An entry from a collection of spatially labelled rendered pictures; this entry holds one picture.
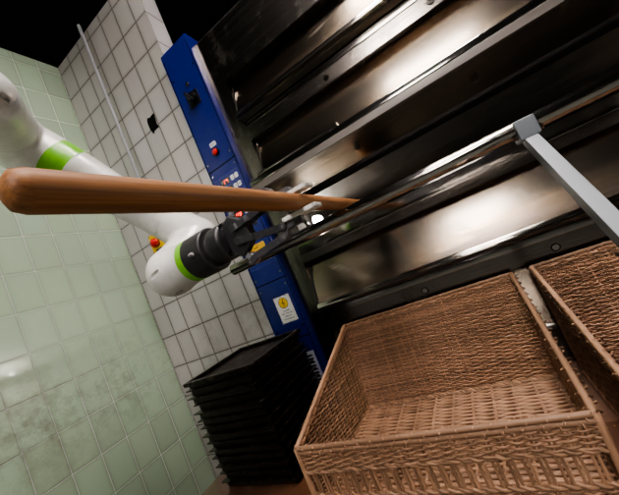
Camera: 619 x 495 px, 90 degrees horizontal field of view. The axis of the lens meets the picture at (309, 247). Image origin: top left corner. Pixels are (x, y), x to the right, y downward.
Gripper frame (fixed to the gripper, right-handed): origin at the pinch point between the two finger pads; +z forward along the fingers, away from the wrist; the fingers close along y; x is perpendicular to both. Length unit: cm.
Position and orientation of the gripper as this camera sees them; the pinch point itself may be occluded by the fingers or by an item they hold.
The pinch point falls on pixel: (298, 202)
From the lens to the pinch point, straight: 55.1
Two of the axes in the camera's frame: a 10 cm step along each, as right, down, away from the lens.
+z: 8.2, -3.8, -4.3
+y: 3.9, 9.2, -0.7
